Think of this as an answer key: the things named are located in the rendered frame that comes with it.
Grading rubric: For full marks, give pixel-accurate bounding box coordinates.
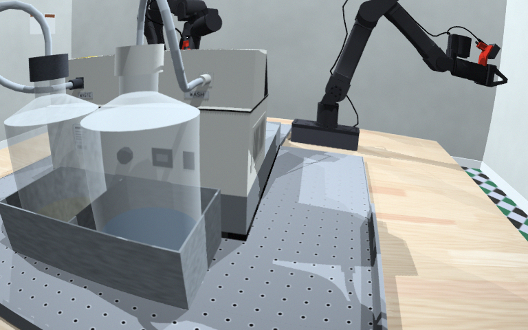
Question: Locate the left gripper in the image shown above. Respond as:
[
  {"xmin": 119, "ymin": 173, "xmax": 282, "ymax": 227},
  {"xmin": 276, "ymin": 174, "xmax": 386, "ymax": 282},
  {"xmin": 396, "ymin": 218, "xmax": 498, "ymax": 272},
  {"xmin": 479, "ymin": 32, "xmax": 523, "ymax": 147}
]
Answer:
[{"xmin": 466, "ymin": 41, "xmax": 508, "ymax": 87}]

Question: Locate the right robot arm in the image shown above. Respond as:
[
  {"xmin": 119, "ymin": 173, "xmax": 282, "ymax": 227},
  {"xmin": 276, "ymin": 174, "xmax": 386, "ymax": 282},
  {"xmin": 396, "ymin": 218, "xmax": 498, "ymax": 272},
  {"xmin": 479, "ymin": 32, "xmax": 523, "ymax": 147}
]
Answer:
[{"xmin": 144, "ymin": 0, "xmax": 222, "ymax": 50}]

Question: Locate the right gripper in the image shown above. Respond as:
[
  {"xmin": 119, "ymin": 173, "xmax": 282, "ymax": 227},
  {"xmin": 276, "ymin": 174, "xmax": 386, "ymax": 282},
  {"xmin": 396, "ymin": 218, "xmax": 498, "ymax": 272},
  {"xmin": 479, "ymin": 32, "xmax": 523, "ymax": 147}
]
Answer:
[{"xmin": 179, "ymin": 36, "xmax": 200, "ymax": 50}]

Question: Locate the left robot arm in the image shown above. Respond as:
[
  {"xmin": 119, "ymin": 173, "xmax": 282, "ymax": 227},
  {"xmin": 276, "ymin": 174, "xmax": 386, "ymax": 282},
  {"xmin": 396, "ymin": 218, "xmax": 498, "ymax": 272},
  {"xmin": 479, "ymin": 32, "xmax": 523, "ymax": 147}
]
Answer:
[{"xmin": 291, "ymin": 0, "xmax": 472, "ymax": 136}]

